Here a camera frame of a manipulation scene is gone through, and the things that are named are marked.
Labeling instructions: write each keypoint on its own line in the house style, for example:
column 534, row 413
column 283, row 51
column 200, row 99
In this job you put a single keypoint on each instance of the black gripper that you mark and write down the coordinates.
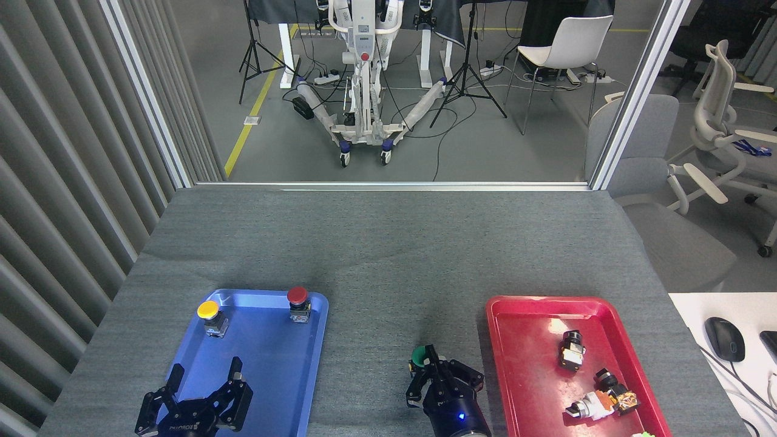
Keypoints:
column 185, row 425
column 455, row 409

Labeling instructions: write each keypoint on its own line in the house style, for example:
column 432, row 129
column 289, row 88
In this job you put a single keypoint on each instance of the green push button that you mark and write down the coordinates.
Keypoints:
column 417, row 355

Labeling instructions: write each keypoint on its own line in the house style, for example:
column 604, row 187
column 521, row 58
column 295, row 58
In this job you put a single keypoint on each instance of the yellow push button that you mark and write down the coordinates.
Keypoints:
column 208, row 311

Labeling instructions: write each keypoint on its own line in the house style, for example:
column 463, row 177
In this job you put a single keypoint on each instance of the red push button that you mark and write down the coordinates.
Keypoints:
column 297, row 297

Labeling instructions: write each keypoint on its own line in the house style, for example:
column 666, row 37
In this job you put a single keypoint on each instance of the blue plastic tray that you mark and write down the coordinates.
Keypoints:
column 261, row 352

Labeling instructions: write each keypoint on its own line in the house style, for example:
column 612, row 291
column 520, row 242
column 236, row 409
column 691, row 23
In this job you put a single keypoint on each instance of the red plastic tray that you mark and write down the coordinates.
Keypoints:
column 528, row 364

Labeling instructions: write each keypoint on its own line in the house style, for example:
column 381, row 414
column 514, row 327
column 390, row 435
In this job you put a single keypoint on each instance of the black computer mouse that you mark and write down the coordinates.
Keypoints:
column 725, row 338

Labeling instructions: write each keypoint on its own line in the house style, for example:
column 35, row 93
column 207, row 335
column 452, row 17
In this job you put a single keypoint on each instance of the white side table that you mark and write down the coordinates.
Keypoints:
column 728, row 388

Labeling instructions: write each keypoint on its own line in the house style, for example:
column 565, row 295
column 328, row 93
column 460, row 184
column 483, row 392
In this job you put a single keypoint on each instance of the grey floor socket box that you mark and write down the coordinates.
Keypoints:
column 252, row 120

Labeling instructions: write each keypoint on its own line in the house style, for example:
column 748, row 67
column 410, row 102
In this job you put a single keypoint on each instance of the grey upholstered office chair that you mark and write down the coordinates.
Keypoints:
column 643, row 158

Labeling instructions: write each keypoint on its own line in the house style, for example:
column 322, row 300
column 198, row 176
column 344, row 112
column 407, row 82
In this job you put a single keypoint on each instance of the black tripod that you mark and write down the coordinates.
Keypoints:
column 466, row 73
column 254, row 45

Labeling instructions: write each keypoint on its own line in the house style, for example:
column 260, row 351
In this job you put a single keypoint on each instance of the white power strip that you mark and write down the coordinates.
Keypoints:
column 595, row 77
column 326, row 77
column 490, row 70

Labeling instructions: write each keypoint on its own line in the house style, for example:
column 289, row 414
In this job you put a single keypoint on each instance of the black flat device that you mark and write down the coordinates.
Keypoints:
column 770, row 343

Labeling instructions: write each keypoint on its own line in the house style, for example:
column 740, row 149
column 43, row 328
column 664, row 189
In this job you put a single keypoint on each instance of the white stand on wheels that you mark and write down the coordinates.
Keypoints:
column 363, row 36

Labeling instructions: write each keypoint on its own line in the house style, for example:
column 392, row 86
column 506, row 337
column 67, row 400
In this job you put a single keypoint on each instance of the white desk with black cloth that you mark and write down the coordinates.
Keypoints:
column 437, row 24

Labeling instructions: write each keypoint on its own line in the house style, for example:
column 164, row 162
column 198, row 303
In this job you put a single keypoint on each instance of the white plastic chair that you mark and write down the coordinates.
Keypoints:
column 570, row 39

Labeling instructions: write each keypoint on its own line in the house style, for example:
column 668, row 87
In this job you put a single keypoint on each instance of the black office chair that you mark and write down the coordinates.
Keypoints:
column 710, row 30

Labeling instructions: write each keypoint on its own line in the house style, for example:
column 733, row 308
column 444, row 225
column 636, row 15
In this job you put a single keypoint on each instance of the black and silver selector switch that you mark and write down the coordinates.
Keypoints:
column 572, row 351

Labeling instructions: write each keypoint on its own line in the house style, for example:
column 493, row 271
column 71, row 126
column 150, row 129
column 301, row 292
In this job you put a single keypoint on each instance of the white and orange switch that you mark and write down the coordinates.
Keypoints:
column 601, row 403

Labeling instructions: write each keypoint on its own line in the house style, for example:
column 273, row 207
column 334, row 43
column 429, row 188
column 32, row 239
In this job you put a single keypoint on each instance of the small black knob switch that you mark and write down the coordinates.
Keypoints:
column 606, row 379

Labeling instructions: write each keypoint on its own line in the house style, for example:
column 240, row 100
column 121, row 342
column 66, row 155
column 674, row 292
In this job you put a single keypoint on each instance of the silver frame crossbar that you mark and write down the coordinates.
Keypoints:
column 388, row 185

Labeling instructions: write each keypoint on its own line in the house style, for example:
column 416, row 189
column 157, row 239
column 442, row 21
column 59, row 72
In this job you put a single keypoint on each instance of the silver frame post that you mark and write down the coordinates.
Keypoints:
column 637, row 97
column 145, row 97

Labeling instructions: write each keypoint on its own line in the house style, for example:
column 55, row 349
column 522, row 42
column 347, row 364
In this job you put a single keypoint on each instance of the white frame office chair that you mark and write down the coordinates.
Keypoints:
column 716, row 121

